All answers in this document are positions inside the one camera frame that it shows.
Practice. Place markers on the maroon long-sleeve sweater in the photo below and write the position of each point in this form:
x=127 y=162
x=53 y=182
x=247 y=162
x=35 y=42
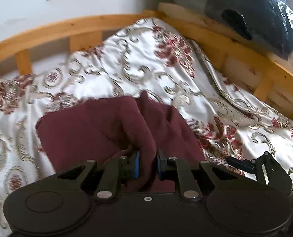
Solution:
x=106 y=128

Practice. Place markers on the plastic bag of clothes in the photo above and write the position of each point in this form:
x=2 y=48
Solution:
x=268 y=23

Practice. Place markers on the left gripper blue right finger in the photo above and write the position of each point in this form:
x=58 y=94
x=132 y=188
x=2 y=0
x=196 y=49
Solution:
x=167 y=169

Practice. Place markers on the floral white satin bedspread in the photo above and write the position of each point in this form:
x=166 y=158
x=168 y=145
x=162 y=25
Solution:
x=147 y=56

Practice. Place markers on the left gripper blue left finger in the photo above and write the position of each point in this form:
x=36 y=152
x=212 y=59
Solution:
x=125 y=167

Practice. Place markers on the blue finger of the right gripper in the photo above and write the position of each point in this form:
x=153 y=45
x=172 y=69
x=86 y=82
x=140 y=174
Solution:
x=244 y=165

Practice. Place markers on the wooden bed frame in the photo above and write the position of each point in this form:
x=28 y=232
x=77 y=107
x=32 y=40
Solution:
x=218 y=42

